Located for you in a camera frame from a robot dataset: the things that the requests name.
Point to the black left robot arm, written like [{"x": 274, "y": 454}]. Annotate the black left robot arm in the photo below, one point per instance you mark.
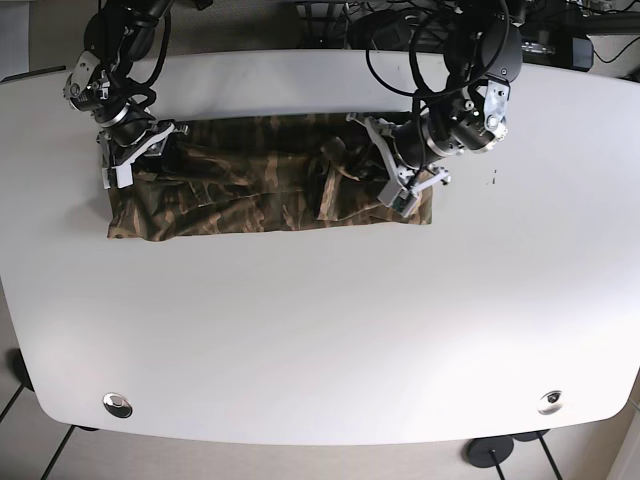
[{"x": 483, "y": 56}]

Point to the black round stand base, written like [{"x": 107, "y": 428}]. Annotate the black round stand base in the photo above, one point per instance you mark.
[{"x": 488, "y": 452}]

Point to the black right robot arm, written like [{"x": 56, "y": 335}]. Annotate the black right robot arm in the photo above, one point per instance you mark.
[{"x": 120, "y": 34}]

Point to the silver table grommet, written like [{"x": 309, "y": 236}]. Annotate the silver table grommet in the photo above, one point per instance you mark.
[
  {"x": 550, "y": 403},
  {"x": 117, "y": 405}
]

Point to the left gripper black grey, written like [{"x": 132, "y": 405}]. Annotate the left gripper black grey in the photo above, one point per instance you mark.
[{"x": 409, "y": 155}]

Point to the brown cloth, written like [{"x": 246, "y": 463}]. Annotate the brown cloth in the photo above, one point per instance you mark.
[{"x": 255, "y": 175}]

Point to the right silver table grommet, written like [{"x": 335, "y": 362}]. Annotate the right silver table grommet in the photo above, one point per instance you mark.
[{"x": 550, "y": 403}]

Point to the left silver table grommet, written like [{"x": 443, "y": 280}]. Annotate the left silver table grommet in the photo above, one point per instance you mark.
[{"x": 117, "y": 405}]

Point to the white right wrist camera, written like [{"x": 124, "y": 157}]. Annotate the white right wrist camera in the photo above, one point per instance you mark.
[{"x": 117, "y": 177}]

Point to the black box under table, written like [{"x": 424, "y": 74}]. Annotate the black box under table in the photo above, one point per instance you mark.
[{"x": 381, "y": 30}]

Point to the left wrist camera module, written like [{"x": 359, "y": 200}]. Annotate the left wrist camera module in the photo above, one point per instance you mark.
[{"x": 399, "y": 199}]

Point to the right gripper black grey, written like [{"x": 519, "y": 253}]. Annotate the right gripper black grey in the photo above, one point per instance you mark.
[{"x": 136, "y": 138}]

